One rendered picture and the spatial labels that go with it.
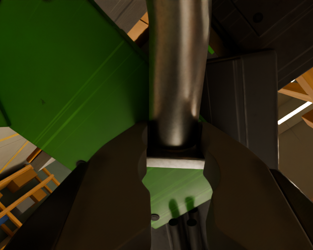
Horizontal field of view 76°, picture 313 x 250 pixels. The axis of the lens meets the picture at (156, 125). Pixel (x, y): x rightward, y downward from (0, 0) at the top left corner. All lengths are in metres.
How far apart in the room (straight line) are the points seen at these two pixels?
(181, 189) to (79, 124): 0.10
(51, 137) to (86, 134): 0.03
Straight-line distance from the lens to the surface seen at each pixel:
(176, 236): 0.21
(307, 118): 0.74
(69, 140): 0.17
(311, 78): 0.99
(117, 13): 0.68
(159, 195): 0.20
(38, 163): 0.39
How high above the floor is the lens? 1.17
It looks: 5 degrees up
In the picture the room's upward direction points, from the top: 139 degrees clockwise
